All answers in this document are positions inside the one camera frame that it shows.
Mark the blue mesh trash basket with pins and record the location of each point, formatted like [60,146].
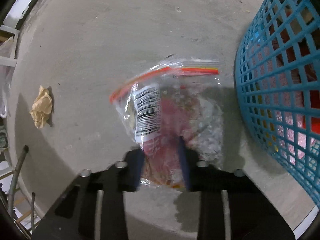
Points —
[276,77]

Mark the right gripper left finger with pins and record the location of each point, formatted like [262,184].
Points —
[92,206]

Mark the red clear snack wrapper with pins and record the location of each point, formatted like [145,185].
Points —
[174,100]

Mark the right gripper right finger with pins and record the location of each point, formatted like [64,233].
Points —
[229,202]

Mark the crumpled brown paper ball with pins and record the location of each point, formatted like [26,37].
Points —
[42,108]

